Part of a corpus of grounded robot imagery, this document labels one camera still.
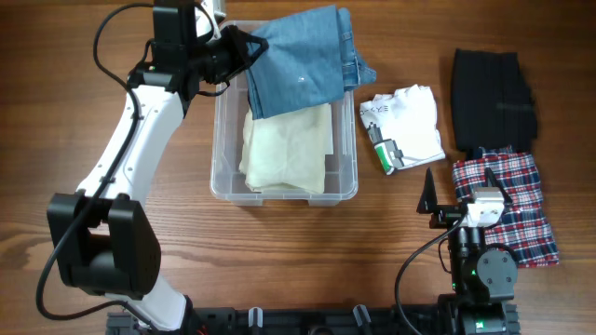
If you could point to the white printed t-shirt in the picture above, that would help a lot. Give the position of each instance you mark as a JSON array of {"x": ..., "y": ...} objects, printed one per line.
[{"x": 402, "y": 127}]

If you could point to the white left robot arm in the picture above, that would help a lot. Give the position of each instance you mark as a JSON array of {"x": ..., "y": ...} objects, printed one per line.
[{"x": 102, "y": 240}]

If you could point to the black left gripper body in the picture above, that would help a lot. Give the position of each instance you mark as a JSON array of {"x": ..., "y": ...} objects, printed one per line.
[{"x": 219, "y": 54}]

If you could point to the black folded garment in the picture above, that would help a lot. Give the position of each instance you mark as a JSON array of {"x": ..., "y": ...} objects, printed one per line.
[{"x": 492, "y": 104}]

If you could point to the clear plastic storage bin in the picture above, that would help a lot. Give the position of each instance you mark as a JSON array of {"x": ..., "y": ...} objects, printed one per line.
[{"x": 227, "y": 182}]

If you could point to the blue jeans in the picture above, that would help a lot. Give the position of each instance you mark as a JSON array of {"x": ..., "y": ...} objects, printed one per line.
[{"x": 311, "y": 59}]

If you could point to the red plaid folded shirt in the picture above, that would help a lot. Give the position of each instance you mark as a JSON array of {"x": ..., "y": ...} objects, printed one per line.
[{"x": 524, "y": 226}]

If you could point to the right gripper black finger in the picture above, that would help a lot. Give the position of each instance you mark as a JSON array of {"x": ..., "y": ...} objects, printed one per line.
[
  {"x": 428, "y": 202},
  {"x": 492, "y": 181}
]

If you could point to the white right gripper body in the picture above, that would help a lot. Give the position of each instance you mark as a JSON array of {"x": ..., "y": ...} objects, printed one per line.
[{"x": 502, "y": 210}]

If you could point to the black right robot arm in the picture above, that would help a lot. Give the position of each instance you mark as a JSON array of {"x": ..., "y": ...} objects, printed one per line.
[{"x": 483, "y": 275}]

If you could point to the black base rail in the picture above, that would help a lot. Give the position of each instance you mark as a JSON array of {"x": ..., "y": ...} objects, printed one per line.
[{"x": 427, "y": 319}]

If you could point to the cream cloth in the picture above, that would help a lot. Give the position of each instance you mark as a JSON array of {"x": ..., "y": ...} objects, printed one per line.
[{"x": 287, "y": 151}]

